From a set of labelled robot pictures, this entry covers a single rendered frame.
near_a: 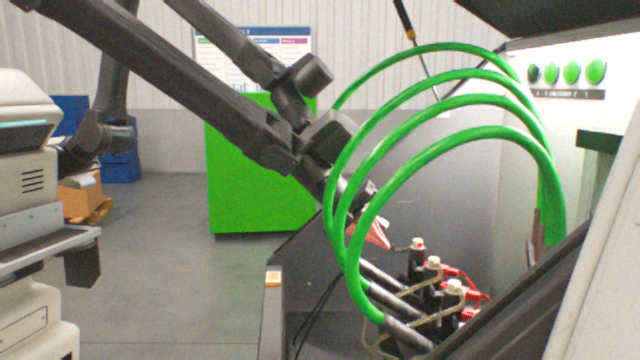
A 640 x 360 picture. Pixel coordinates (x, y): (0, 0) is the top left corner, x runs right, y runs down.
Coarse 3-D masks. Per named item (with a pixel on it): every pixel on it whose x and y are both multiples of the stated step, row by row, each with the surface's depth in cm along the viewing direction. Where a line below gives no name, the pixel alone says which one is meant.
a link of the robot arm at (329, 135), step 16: (336, 112) 68; (320, 128) 67; (336, 128) 67; (352, 128) 69; (272, 144) 66; (304, 144) 68; (320, 144) 68; (336, 144) 67; (272, 160) 67; (288, 160) 67; (336, 160) 69
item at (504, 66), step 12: (420, 48) 74; (432, 48) 74; (444, 48) 73; (456, 48) 72; (468, 48) 72; (480, 48) 72; (384, 60) 76; (396, 60) 76; (492, 60) 71; (504, 60) 71; (372, 72) 77; (504, 72) 71; (516, 72) 71; (360, 84) 78; (348, 96) 80; (336, 108) 80; (540, 180) 73; (540, 192) 73
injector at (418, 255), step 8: (424, 248) 73; (408, 256) 74; (416, 256) 72; (424, 256) 73; (408, 264) 74; (408, 272) 74; (416, 272) 73; (400, 280) 74; (408, 280) 74; (416, 280) 73
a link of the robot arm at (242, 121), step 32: (32, 0) 52; (64, 0) 54; (96, 0) 56; (96, 32) 57; (128, 32) 57; (128, 64) 59; (160, 64) 59; (192, 64) 62; (192, 96) 62; (224, 96) 63; (224, 128) 65; (256, 128) 65; (288, 128) 70; (256, 160) 68
